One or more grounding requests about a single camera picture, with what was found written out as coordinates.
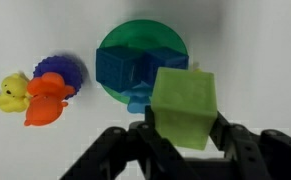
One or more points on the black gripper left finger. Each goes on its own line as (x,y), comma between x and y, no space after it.
(150,118)

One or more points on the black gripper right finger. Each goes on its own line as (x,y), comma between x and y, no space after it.
(219,127)

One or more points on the light green block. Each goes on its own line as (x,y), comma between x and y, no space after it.
(185,106)

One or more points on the dark blue block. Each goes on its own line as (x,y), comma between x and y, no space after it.
(161,57)
(118,67)

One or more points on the green translucent bowl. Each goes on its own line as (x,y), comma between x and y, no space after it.
(141,35)

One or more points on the light blue rubber toy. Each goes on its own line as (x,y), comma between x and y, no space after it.
(139,98)

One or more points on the purple ridged cup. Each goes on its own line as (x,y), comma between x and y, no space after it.
(64,66)

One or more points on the orange rubber toy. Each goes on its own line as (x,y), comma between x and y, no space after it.
(48,99)

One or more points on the yellow bear rubber toy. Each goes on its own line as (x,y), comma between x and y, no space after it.
(13,95)

